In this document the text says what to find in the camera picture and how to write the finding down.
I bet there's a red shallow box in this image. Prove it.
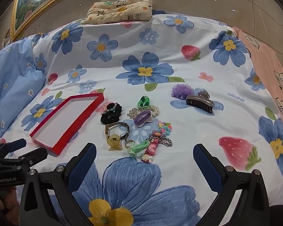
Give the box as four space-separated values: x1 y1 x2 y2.
29 93 105 157

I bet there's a yellow hair claw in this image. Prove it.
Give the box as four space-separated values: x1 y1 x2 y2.
107 134 122 151

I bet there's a pink charm hair clip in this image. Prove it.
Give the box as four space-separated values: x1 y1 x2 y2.
141 139 159 164

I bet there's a light blue floral cloth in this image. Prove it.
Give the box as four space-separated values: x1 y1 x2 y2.
0 38 47 144

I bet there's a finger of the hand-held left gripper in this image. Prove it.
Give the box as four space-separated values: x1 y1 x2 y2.
5 148 48 170
0 138 27 153

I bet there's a gold framed painting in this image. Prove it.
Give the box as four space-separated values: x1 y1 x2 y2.
11 0 85 41

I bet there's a cream panda print pillow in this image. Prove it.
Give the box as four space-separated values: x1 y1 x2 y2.
81 0 154 25

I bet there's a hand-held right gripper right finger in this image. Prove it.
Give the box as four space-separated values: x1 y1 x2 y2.
193 143 270 226

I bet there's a green black scrunchie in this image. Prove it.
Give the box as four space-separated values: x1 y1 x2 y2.
137 95 151 109

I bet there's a brown hair band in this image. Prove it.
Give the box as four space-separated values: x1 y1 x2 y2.
105 122 130 140

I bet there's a white pearl bracelet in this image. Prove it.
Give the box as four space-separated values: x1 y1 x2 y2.
127 105 160 120

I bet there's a purple mesh scrunchie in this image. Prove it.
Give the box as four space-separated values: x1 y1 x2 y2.
171 84 194 98

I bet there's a person's left hand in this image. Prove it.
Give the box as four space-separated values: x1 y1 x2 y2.
0 186 22 226

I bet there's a silver chain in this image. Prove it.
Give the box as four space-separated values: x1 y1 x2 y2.
147 133 173 147

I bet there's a colourful bead bracelet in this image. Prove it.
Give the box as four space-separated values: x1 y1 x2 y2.
151 121 173 138

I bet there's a green hair tie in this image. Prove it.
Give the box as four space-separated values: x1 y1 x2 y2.
127 139 150 157

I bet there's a pink printed cloth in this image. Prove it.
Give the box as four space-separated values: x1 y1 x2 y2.
232 26 283 126

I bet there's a purple flower hair tie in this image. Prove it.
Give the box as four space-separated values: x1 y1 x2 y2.
134 110 153 128

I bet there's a black glitter hair claw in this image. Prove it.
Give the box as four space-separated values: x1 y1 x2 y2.
185 92 215 116

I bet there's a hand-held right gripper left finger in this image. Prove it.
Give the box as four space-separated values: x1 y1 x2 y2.
19 142 97 226

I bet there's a white blue floral bedsheet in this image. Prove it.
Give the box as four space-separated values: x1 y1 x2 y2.
0 11 283 226

